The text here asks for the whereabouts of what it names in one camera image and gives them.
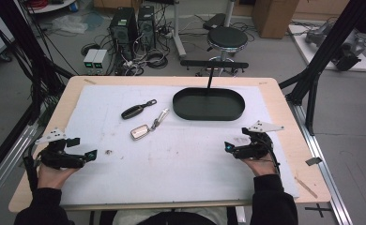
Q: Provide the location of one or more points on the black flat pedal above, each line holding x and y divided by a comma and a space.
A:
214, 21

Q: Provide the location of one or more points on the black key fob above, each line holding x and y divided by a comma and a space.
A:
134, 111

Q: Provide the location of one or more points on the thin wooden strip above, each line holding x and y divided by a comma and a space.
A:
306, 187

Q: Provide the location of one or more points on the clear plastic bag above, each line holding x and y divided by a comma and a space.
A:
70, 24

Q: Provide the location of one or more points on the slim black computer tower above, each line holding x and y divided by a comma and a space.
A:
146, 26

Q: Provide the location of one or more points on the white table mat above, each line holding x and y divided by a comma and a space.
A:
178, 168

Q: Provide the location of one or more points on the white power supply box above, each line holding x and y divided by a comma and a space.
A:
89, 61
100, 61

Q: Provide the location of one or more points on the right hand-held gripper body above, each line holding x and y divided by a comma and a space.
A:
254, 146

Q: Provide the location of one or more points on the grey metal bracket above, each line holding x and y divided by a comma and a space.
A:
313, 161

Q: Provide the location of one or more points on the grey robot device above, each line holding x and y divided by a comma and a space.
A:
347, 51

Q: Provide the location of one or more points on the person's torso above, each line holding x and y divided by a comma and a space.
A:
171, 218

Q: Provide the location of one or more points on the grey desk leg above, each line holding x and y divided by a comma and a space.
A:
178, 34

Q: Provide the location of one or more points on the white round table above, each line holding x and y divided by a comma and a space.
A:
54, 6

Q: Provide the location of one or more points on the person's right hand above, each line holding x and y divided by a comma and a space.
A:
262, 167

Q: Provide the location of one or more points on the black key rack with tray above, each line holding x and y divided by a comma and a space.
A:
207, 106

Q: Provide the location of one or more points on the person's left hand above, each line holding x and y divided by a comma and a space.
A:
51, 178

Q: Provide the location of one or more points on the black round stool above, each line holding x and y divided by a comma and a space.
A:
228, 38

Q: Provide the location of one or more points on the black frame strut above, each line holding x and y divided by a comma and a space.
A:
31, 50
325, 53

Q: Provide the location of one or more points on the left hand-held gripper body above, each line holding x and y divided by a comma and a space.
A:
57, 157

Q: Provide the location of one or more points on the aluminium rail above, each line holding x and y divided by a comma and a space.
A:
322, 175
6, 168

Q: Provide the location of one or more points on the large black computer tower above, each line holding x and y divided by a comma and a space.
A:
123, 31

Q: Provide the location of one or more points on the brown cardboard box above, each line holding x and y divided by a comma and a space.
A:
273, 17

